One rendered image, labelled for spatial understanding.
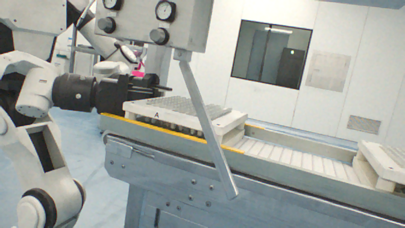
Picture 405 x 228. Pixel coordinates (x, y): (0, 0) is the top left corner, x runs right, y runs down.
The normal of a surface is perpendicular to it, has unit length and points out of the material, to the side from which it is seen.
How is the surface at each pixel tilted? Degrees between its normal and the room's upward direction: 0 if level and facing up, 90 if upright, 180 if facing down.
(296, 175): 90
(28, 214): 90
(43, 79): 51
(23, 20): 90
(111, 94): 90
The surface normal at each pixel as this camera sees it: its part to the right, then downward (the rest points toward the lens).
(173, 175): -0.34, 0.11
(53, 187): 0.79, -0.50
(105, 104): 0.20, 0.21
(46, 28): 0.93, 0.22
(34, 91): 0.26, -0.44
